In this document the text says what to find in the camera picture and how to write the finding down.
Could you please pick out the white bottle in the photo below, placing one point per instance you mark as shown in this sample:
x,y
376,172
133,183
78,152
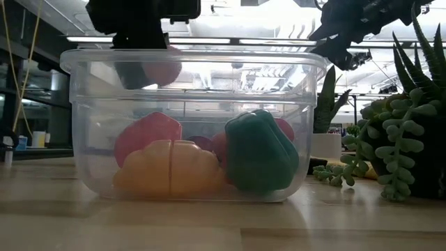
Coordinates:
x,y
8,158

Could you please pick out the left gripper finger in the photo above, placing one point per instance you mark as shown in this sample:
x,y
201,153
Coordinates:
x,y
130,71

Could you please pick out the red bell pepper toy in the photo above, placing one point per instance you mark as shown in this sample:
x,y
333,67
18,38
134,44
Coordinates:
x,y
146,132

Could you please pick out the small red cherry toy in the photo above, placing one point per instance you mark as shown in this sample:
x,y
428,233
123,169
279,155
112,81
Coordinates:
x,y
220,148

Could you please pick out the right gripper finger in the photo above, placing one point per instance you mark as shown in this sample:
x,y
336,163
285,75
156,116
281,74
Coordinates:
x,y
343,52
331,33

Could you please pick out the dark red cherry toy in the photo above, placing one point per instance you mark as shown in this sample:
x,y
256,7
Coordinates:
x,y
204,143

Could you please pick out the orange pumpkin toy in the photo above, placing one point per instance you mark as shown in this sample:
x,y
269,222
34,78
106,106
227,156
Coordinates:
x,y
170,171

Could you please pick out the clear plastic container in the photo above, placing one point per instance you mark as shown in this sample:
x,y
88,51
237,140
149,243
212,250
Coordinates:
x,y
209,104

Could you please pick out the white cup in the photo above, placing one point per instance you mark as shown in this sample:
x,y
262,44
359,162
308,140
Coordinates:
x,y
38,139

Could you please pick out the potted green succulent plant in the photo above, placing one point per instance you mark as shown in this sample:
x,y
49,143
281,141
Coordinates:
x,y
400,146

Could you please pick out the yellow folded cloth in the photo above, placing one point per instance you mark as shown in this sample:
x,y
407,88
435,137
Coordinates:
x,y
372,173

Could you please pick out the blue box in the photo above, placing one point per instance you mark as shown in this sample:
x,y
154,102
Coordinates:
x,y
22,143

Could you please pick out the green bell pepper toy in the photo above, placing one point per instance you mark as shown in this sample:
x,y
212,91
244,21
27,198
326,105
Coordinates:
x,y
261,153

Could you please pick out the small pink fruit toy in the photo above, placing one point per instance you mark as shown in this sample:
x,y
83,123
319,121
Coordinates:
x,y
286,128

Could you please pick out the black ceiling spotlight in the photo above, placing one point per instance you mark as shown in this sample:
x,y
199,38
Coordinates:
x,y
364,59

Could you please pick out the pink toy peach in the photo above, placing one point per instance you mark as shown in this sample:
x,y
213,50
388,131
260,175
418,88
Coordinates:
x,y
163,71

